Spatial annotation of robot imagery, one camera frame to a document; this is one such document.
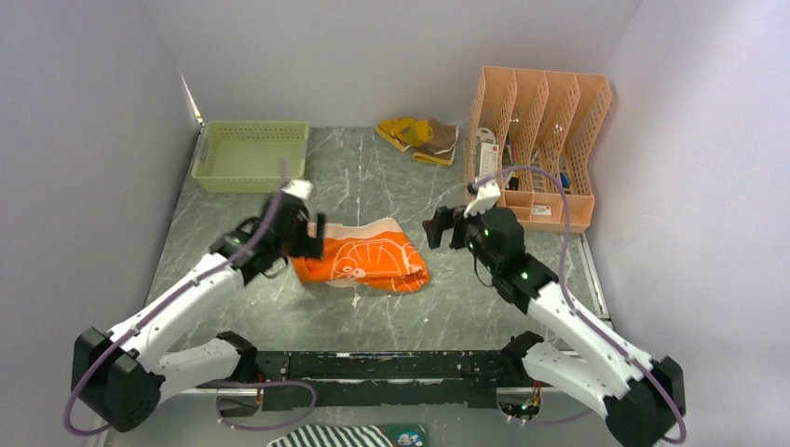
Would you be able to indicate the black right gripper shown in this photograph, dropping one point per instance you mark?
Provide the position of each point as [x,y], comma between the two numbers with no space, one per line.
[444,219]

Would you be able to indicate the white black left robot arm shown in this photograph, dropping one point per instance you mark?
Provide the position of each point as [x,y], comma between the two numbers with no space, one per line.
[121,375]

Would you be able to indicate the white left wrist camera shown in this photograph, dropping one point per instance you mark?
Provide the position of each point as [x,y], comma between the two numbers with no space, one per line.
[299,188]

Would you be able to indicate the white red paper card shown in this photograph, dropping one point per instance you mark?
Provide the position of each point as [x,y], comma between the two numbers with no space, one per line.
[487,153]

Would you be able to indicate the black white striped towel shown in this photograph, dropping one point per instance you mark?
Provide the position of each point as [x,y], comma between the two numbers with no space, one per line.
[313,435]

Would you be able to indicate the teal patterned cloth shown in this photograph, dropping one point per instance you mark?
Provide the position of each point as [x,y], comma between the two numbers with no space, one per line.
[405,435]

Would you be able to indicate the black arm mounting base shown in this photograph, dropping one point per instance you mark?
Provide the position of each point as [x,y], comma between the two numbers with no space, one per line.
[473,378]

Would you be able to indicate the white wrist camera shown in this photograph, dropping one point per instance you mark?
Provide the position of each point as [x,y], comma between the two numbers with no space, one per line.
[299,188]
[485,197]

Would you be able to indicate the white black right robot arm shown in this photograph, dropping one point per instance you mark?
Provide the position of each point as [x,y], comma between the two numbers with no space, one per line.
[640,398]

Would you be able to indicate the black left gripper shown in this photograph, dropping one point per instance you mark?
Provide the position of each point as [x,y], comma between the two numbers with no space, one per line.
[308,247]

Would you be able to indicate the yellow brown folded towel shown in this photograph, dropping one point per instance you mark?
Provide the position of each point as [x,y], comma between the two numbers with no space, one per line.
[430,140]

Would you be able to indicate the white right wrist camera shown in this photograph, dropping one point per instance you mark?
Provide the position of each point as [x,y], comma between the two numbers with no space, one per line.
[485,197]

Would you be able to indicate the orange white patterned towel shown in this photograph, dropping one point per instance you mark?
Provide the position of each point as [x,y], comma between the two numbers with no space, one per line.
[378,255]

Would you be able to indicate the green plastic basket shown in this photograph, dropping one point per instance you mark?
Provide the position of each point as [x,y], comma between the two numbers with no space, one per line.
[249,157]

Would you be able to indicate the orange plastic file organizer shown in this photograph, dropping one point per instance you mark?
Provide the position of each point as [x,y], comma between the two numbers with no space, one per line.
[547,124]

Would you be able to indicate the small white box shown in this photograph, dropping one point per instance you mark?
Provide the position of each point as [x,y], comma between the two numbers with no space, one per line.
[541,211]

